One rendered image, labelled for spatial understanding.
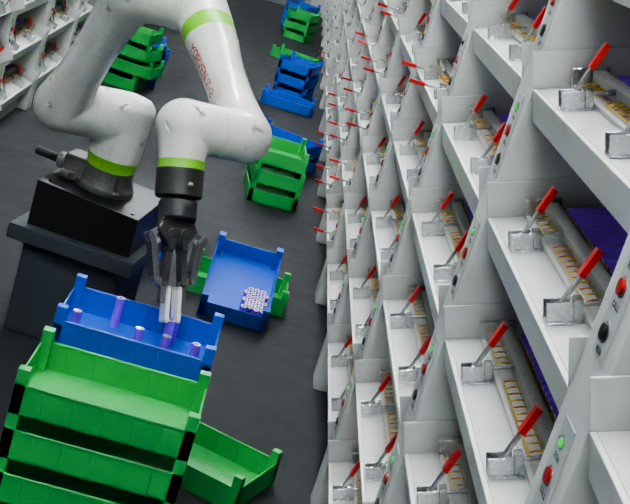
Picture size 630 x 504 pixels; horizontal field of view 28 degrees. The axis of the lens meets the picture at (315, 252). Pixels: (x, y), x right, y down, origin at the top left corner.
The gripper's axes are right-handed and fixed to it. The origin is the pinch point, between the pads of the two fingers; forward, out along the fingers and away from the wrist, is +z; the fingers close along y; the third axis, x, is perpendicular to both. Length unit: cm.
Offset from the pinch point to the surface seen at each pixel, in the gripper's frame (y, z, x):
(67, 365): 23.3, 12.4, 8.4
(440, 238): -34, -15, 38
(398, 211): -77, -29, -33
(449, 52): -81, -68, -20
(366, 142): -110, -58, -95
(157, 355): 5.6, 9.8, 7.4
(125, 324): 3.1, 4.2, -13.2
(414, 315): -38.9, -0.9, 26.0
